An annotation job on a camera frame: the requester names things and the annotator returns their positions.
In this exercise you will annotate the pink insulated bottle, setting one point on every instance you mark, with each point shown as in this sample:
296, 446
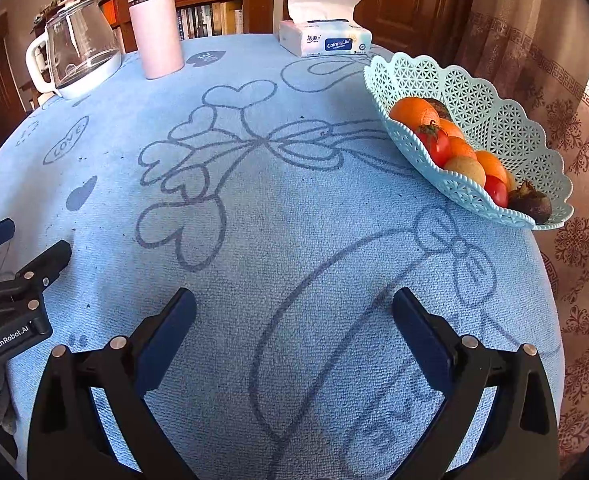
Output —
154, 35

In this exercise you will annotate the small orange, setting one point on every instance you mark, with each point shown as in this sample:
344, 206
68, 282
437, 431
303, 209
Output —
492, 167
452, 129
460, 149

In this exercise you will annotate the dark brown water chestnut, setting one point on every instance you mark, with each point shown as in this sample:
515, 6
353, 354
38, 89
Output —
442, 109
529, 202

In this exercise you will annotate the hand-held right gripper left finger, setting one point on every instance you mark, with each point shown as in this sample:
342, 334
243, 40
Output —
167, 345

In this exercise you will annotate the red cherry tomato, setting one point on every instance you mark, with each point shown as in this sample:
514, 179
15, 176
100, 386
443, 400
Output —
495, 191
437, 147

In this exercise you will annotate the tan longan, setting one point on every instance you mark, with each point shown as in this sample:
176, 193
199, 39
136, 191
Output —
464, 170
511, 180

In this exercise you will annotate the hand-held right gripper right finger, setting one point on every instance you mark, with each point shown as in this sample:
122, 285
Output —
419, 340

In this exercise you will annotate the row of mixed-spined books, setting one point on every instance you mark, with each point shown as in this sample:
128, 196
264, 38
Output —
209, 20

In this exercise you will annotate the white tissue pack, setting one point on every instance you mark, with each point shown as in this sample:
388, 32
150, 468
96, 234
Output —
324, 40

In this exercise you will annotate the light blue lattice basket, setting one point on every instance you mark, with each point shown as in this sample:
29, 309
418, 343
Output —
499, 115

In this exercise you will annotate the brown wooden door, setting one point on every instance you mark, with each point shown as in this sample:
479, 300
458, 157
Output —
399, 0

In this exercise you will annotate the brown patterned curtain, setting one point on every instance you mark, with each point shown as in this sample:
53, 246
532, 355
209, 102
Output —
564, 110

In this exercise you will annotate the large orange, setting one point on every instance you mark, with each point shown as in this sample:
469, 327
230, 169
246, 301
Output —
412, 112

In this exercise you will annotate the blue printed tablecloth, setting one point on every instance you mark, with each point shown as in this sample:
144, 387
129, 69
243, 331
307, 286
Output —
274, 210

